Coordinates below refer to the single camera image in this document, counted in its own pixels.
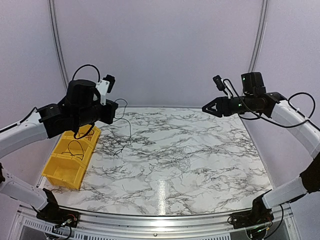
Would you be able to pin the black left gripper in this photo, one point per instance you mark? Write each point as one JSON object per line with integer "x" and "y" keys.
{"x": 111, "y": 106}

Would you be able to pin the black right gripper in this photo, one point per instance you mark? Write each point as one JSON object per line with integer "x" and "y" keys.
{"x": 223, "y": 107}

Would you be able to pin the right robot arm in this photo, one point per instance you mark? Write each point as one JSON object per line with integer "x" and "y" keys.
{"x": 275, "y": 109}

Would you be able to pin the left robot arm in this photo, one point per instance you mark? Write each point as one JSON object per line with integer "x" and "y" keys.
{"x": 84, "y": 104}

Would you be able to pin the yellow bin far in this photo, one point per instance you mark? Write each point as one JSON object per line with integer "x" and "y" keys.
{"x": 84, "y": 135}

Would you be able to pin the yellow bin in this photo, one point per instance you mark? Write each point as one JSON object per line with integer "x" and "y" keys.
{"x": 84, "y": 135}
{"x": 65, "y": 171}
{"x": 76, "y": 150}

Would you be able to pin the yellow bin middle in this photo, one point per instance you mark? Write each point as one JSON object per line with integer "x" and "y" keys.
{"x": 76, "y": 150}

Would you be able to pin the yellow bin near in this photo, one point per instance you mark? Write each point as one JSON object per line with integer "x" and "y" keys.
{"x": 65, "y": 171}

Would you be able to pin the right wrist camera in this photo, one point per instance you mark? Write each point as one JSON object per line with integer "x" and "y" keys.
{"x": 221, "y": 86}

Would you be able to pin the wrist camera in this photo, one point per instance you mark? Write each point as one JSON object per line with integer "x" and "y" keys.
{"x": 104, "y": 87}
{"x": 221, "y": 86}

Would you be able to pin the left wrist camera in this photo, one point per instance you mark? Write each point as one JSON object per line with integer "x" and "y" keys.
{"x": 104, "y": 87}

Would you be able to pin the left corner aluminium post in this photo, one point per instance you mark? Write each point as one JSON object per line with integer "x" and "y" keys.
{"x": 57, "y": 43}

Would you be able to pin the aluminium front rail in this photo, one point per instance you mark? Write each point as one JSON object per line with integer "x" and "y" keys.
{"x": 108, "y": 226}

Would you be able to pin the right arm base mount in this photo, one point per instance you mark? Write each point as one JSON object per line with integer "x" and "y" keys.
{"x": 246, "y": 218}

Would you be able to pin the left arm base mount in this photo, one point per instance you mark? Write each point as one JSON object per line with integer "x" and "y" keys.
{"x": 60, "y": 217}

